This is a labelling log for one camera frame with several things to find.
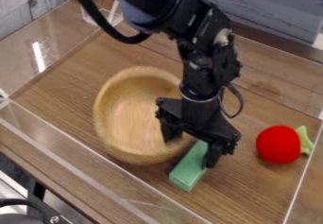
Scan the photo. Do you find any green rectangular block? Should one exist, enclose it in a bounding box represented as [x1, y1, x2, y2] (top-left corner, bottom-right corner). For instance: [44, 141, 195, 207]
[169, 141, 207, 193]

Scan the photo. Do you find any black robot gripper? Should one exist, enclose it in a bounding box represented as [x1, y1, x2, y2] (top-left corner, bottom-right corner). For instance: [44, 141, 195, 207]
[154, 90, 243, 168]

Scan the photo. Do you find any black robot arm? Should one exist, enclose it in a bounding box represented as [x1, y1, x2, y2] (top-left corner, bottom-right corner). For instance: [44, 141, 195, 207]
[77, 0, 243, 168]

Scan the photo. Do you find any red plush tomato toy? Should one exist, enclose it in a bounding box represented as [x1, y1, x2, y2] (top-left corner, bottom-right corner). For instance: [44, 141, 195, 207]
[255, 126, 313, 164]

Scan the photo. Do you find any light wooden bowl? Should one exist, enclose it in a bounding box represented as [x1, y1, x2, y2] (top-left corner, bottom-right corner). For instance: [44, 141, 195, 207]
[92, 66, 193, 165]

